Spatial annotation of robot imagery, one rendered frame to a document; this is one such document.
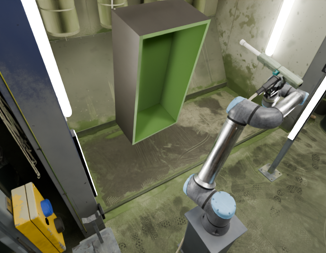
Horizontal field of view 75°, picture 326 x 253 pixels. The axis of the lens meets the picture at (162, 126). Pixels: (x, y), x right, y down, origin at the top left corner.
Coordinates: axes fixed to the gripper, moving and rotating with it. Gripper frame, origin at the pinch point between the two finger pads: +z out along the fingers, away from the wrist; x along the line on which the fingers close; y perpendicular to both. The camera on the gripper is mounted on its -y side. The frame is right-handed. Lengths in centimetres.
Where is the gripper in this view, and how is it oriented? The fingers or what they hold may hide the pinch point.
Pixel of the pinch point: (279, 75)
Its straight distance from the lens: 145.3
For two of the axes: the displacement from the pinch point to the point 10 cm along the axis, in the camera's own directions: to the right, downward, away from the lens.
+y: -8.0, 6.0, 0.5
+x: -5.1, -7.3, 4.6
